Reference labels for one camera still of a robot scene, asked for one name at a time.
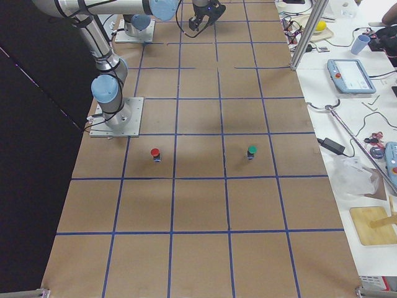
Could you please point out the blue teach pendant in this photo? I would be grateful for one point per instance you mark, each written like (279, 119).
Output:
(390, 158)
(350, 77)

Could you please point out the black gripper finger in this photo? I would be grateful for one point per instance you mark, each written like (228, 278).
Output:
(195, 22)

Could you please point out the yellow lemon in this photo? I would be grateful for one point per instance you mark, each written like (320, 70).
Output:
(321, 26)

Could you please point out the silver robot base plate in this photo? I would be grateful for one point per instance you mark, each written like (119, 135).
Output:
(125, 124)

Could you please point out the red push button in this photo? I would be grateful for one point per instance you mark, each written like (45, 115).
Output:
(156, 155)

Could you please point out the aluminium frame post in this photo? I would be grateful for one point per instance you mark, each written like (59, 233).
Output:
(311, 24)

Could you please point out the black power adapter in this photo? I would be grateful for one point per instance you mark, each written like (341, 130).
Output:
(331, 146)

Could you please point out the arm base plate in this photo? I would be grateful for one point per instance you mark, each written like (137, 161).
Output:
(129, 34)

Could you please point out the light blue plastic cup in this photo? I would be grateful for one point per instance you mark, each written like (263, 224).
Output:
(359, 44)

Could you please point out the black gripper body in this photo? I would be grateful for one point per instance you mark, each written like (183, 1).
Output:
(198, 13)

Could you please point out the wooden cutting board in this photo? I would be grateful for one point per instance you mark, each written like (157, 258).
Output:
(373, 226)

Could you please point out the metal rod with handle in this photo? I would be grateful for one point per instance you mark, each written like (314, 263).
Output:
(332, 110)

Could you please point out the green push button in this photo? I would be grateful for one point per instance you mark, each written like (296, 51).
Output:
(251, 152)

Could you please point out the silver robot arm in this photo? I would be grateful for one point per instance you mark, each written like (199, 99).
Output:
(106, 88)
(140, 22)

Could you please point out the clear plastic bag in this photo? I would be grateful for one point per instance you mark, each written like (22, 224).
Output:
(351, 179)

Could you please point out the black wrist camera, arm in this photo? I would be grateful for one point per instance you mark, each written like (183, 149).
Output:
(215, 11)

